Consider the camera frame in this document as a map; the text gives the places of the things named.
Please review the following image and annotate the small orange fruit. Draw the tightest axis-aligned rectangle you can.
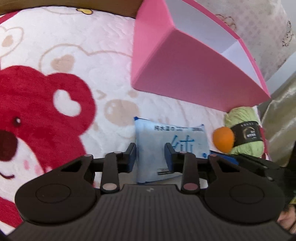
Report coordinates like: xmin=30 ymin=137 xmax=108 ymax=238
xmin=212 ymin=126 xmax=235 ymax=153

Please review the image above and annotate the green yarn ball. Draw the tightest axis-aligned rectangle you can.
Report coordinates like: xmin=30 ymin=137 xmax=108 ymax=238
xmin=224 ymin=107 xmax=264 ymax=158

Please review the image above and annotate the blue wet wipes pack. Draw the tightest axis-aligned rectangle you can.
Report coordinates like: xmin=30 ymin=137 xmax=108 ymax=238
xmin=134 ymin=117 xmax=210 ymax=184

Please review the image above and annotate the person's right hand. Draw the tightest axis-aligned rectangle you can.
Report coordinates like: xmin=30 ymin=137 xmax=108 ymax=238
xmin=277 ymin=205 xmax=296 ymax=235

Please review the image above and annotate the beige satin curtain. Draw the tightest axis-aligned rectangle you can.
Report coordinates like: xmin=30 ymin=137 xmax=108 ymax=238
xmin=261 ymin=78 xmax=295 ymax=167

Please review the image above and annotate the pink cardboard box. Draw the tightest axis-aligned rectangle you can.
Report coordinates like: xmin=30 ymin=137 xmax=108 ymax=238
xmin=131 ymin=1 xmax=270 ymax=112

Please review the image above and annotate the pink floral pillow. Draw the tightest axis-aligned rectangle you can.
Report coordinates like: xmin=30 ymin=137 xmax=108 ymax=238
xmin=198 ymin=0 xmax=295 ymax=80

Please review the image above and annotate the brown embroidered cushion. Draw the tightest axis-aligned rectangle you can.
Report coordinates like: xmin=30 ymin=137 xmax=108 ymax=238
xmin=0 ymin=0 xmax=142 ymax=18

